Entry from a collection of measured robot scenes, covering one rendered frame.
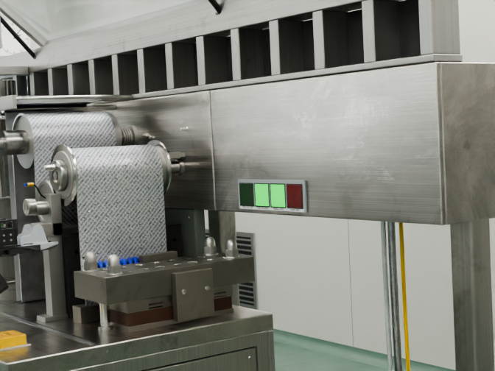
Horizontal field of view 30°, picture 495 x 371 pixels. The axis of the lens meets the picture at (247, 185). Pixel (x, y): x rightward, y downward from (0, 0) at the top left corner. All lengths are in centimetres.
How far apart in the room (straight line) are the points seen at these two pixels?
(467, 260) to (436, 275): 306
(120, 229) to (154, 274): 22
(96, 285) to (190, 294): 22
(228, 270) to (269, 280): 388
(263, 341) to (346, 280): 330
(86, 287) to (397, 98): 82
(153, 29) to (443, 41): 100
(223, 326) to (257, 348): 12
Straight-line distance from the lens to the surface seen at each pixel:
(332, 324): 565
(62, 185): 223
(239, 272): 222
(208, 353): 213
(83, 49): 290
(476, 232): 191
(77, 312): 223
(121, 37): 269
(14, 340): 204
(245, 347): 218
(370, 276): 534
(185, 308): 212
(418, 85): 175
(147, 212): 230
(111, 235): 226
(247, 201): 217
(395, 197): 180
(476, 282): 192
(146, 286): 209
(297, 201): 202
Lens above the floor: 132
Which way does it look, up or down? 3 degrees down
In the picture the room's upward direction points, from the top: 3 degrees counter-clockwise
